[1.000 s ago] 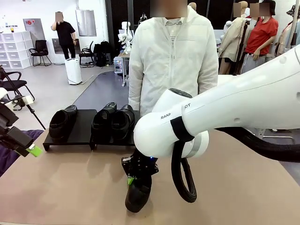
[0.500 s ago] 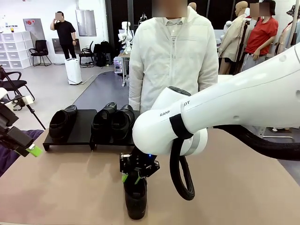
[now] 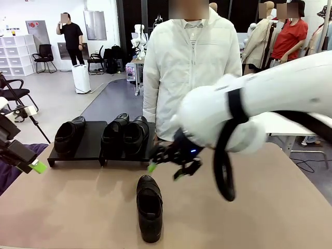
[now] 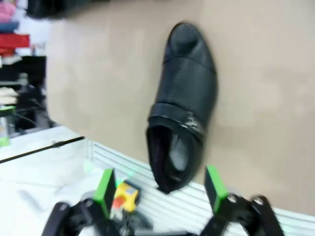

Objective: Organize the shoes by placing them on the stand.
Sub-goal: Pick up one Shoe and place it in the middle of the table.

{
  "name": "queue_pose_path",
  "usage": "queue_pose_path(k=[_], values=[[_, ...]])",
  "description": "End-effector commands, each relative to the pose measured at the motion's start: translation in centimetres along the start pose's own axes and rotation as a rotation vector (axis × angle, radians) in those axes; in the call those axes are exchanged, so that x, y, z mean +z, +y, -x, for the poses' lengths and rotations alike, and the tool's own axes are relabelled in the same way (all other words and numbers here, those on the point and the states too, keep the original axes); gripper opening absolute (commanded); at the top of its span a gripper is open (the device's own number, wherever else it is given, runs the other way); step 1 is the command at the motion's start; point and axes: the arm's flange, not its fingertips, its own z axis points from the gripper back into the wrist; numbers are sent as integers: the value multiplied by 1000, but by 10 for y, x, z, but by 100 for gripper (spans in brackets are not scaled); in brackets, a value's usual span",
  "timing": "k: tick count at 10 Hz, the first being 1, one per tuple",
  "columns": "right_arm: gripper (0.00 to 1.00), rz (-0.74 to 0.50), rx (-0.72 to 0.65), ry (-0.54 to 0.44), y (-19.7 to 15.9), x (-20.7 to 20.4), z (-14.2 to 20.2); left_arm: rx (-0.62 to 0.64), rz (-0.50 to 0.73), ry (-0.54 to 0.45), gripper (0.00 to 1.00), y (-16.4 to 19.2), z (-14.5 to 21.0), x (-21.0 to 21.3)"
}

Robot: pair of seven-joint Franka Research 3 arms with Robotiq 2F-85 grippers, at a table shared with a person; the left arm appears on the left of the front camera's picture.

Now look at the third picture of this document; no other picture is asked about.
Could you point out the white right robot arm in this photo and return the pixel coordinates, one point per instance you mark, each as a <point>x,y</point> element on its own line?
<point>272,88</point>

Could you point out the metal wall panel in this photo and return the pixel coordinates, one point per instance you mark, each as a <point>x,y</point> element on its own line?
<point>95,24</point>

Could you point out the black patterned hat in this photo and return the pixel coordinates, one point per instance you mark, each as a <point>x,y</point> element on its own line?
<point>326,11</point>

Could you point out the black shoe stand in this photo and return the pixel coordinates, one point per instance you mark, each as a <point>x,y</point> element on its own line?
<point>90,140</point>
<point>129,159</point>

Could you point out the white mannequin torso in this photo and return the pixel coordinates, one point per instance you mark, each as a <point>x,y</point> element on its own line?
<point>250,29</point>

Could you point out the person in white jacket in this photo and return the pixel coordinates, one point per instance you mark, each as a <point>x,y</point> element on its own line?
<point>181,59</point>

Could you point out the white air purifier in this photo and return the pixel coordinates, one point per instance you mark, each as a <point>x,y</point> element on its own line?
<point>81,77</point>

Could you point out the black folding chair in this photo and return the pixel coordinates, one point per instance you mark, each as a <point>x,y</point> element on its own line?
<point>15,93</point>

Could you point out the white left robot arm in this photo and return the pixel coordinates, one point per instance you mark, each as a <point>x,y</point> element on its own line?
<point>2,102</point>

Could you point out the person's right hand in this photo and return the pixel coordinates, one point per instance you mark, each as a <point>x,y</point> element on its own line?
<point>156,137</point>

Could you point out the mannequin in dark red garment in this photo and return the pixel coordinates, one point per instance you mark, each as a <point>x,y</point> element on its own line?
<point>213,6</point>

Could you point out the white storage drawers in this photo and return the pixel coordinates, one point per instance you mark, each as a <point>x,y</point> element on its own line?
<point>14,54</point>

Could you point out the white side table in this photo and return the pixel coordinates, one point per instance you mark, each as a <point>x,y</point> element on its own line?
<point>288,128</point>

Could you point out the mannequin in red shirt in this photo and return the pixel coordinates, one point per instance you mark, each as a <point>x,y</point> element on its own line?
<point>289,39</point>

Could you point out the person's right forearm white sleeve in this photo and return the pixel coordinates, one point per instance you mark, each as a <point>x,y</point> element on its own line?
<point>149,119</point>

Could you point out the mannequin in pink coat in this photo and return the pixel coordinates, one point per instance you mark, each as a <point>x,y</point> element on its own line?
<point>315,39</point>

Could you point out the silver clothes rack pole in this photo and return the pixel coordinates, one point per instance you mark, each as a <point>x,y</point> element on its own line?
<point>324,26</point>

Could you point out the black bags pile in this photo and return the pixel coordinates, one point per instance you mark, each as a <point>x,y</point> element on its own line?
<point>114,59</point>

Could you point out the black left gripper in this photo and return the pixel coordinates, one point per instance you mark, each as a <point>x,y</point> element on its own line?
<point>19,154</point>

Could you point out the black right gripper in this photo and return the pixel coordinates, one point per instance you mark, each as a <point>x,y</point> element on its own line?
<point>184,150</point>

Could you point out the grey leaning panel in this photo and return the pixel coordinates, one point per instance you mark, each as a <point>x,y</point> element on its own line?
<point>63,52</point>
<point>84,49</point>

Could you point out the black leather loafer shoe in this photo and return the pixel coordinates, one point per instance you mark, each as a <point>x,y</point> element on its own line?
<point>150,215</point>
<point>135,137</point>
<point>66,137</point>
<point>112,137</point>

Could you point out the purple cloth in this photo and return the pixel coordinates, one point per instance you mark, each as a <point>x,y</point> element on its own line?
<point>7,179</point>

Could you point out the grey cabinet with red sign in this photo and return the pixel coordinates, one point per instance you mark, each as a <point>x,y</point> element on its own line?
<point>39,33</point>

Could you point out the mannequin in beige coat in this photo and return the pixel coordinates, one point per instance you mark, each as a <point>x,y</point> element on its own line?
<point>255,44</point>

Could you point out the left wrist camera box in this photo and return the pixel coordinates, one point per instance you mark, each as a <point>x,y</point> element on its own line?
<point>29,110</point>

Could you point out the black stand pole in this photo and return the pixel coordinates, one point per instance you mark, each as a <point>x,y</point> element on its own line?
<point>268,46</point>

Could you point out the man in all black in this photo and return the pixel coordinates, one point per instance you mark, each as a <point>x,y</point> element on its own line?
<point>72,36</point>

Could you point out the black office chair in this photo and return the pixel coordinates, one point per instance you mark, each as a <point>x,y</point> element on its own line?
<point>44,55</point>
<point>96,59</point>

